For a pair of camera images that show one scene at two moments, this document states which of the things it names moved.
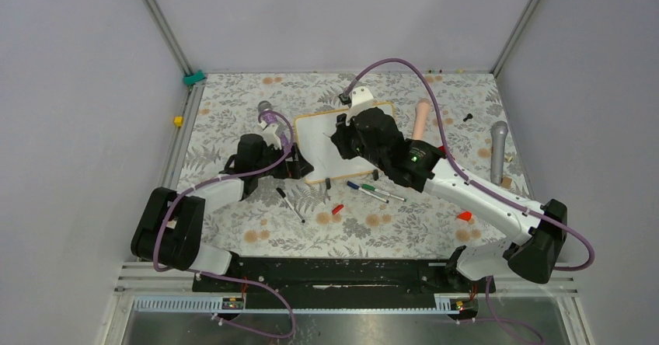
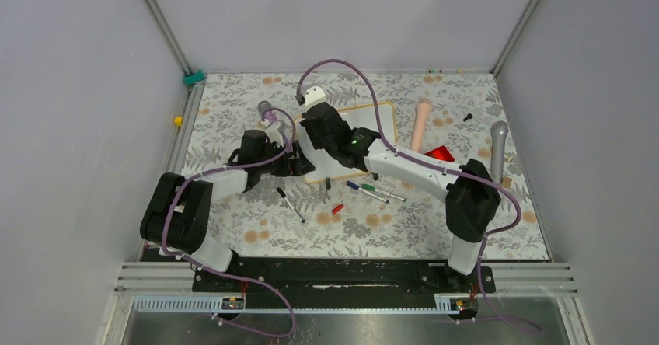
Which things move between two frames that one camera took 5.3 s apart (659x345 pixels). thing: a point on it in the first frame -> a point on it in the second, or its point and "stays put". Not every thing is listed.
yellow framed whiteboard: (319, 157) stays put
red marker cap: (337, 208) stays put
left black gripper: (294, 169) stays put
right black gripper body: (360, 150) -> (319, 144)
